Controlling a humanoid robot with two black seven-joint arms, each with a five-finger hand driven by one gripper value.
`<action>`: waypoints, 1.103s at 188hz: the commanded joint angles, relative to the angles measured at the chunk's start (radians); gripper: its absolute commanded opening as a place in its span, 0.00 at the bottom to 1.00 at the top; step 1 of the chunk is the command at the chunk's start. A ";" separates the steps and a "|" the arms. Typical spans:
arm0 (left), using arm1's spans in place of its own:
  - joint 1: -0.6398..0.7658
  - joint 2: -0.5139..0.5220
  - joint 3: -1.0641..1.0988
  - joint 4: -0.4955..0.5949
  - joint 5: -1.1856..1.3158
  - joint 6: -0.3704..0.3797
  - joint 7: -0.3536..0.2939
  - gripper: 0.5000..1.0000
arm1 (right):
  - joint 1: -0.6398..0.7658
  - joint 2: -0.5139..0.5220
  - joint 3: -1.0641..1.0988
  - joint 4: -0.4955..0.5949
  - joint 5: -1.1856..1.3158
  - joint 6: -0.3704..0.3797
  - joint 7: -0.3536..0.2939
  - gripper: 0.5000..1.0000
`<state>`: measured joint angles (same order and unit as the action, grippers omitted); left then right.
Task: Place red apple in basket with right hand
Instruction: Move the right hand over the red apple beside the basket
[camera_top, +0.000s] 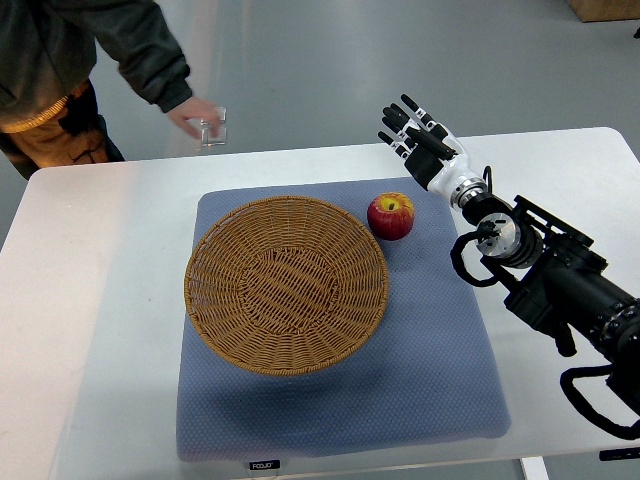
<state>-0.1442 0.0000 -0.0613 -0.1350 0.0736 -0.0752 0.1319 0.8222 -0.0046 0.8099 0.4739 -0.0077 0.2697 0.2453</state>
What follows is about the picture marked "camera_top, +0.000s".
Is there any dark green jacket sleeve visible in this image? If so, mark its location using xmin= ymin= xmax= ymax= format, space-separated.
xmin=85 ymin=1 xmax=193 ymax=113

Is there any person's torso with brown trousers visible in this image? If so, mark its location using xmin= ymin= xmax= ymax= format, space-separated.
xmin=1 ymin=1 xmax=123 ymax=179

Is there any red yellow apple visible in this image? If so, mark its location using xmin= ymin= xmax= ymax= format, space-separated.
xmin=367 ymin=192 xmax=415 ymax=241

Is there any cardboard box corner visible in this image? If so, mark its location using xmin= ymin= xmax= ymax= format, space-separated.
xmin=568 ymin=0 xmax=639 ymax=23

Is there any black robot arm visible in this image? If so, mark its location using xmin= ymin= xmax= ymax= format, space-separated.
xmin=450 ymin=168 xmax=639 ymax=440

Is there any white table leg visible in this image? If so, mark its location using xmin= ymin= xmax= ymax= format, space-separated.
xmin=520 ymin=456 xmax=550 ymax=480

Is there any brown wicker basket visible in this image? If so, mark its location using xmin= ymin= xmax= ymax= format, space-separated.
xmin=184 ymin=196 xmax=389 ymax=376

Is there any black table control panel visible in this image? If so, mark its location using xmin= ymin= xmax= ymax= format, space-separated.
xmin=599 ymin=447 xmax=640 ymax=462

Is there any black table label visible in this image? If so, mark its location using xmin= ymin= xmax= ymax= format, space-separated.
xmin=249 ymin=460 xmax=281 ymax=471

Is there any blue grey cushion mat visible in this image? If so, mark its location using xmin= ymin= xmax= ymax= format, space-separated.
xmin=176 ymin=177 xmax=510 ymax=462

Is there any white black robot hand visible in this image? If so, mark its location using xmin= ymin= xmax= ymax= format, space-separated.
xmin=378 ymin=94 xmax=490 ymax=211

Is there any person's bare hand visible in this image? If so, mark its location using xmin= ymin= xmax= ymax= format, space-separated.
xmin=166 ymin=96 xmax=220 ymax=139

